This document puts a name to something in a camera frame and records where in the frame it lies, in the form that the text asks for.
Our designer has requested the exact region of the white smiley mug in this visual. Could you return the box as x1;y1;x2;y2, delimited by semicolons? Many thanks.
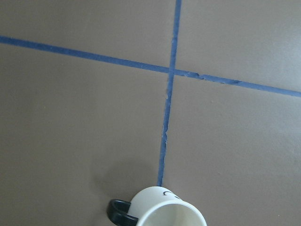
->
106;186;207;226

